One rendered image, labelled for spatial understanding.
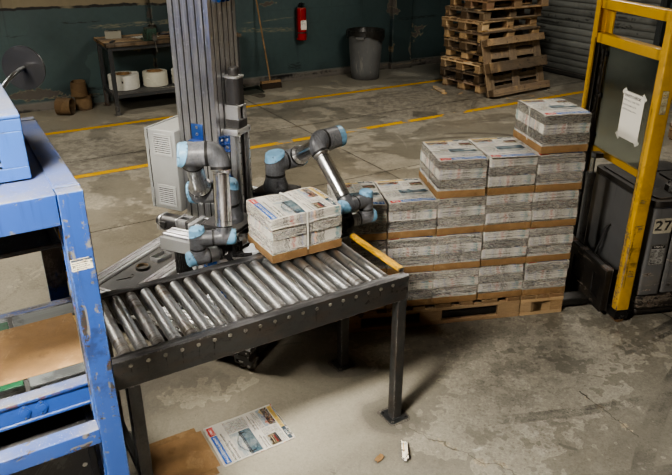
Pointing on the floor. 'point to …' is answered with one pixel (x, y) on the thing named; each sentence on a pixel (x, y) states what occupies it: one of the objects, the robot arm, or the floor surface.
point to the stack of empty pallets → (468, 24)
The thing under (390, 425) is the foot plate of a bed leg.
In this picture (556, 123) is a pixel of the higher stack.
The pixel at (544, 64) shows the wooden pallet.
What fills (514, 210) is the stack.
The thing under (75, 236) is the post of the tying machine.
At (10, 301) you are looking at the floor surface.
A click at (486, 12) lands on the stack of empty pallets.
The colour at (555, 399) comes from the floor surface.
